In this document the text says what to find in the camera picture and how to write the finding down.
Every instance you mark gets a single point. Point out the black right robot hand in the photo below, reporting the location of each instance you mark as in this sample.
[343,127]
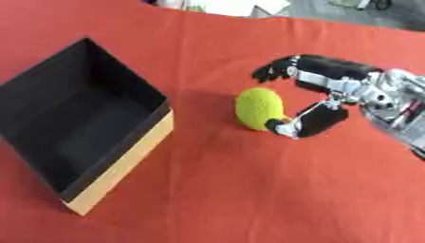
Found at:
[326,68]

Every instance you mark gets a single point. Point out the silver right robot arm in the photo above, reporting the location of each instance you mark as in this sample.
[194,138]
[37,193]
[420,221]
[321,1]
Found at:
[399,104]

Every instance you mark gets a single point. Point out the tan cardboard box black inside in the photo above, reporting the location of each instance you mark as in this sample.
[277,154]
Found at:
[83,123]

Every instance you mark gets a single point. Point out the yellow-green knitted ball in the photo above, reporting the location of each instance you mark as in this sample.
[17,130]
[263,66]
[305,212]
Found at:
[259,108]

